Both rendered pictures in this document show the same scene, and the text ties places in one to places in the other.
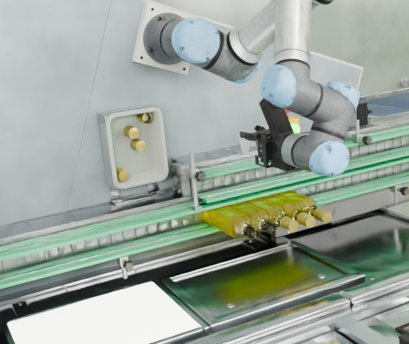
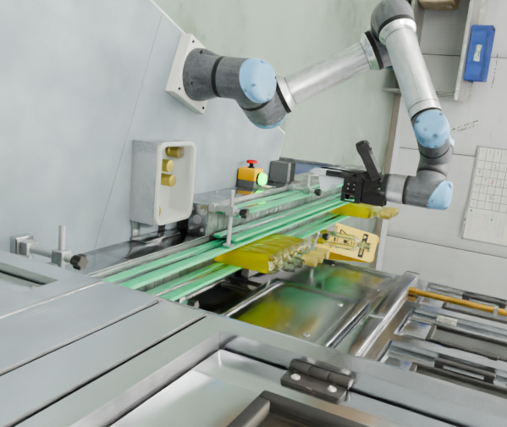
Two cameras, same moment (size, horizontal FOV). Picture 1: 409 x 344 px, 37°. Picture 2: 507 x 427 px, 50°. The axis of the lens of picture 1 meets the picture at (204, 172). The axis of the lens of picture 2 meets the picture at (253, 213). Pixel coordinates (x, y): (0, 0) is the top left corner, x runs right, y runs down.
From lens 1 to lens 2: 1.06 m
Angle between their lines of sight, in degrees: 38
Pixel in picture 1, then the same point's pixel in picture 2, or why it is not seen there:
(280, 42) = (421, 92)
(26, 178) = (66, 207)
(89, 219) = (141, 257)
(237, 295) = (299, 326)
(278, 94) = (443, 135)
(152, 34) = (200, 66)
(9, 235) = not seen: hidden behind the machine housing
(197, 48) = (263, 88)
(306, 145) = (423, 183)
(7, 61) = (70, 61)
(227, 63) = (272, 108)
